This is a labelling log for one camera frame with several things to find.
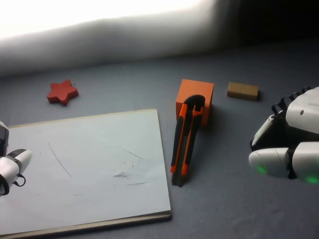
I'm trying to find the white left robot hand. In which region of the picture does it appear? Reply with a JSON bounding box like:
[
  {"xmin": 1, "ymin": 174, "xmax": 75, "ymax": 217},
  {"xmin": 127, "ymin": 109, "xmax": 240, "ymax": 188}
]
[{"xmin": 0, "ymin": 121, "xmax": 33, "ymax": 196}]

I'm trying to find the white paper pad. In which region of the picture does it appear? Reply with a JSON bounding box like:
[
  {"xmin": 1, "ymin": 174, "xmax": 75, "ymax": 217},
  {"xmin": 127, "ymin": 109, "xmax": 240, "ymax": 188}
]
[{"xmin": 0, "ymin": 108, "xmax": 172, "ymax": 238}]

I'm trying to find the tan wooden block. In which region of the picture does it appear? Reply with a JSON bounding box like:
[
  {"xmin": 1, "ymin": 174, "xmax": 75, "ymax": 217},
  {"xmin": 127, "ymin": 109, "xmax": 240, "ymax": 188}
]
[{"xmin": 226, "ymin": 82, "xmax": 259, "ymax": 102}]

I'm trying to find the grey table cloth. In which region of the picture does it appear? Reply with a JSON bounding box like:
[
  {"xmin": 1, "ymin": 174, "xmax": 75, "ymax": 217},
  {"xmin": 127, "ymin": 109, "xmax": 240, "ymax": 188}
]
[{"xmin": 0, "ymin": 39, "xmax": 319, "ymax": 239}]

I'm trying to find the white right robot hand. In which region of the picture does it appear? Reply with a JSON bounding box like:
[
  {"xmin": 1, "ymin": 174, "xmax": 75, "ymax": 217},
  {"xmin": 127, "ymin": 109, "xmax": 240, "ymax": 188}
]
[{"xmin": 248, "ymin": 86, "xmax": 319, "ymax": 185}]

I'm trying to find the red star block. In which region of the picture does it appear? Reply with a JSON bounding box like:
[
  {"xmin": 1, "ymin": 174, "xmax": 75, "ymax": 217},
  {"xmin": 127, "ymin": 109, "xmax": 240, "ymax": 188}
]
[{"xmin": 46, "ymin": 79, "xmax": 80, "ymax": 107}]

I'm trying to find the orange block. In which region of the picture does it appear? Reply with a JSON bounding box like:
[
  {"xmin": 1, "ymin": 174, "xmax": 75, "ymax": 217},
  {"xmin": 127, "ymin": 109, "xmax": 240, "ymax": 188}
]
[{"xmin": 175, "ymin": 79, "xmax": 215, "ymax": 129}]

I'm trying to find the orange black utility knife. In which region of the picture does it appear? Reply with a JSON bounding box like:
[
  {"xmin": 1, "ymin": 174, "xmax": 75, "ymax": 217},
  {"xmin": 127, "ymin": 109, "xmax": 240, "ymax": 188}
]
[{"xmin": 170, "ymin": 94, "xmax": 206, "ymax": 188}]

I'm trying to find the white backdrop sheet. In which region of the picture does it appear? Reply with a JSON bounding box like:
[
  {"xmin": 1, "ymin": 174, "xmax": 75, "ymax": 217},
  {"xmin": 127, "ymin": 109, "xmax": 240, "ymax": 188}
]
[{"xmin": 0, "ymin": 0, "xmax": 241, "ymax": 78}]

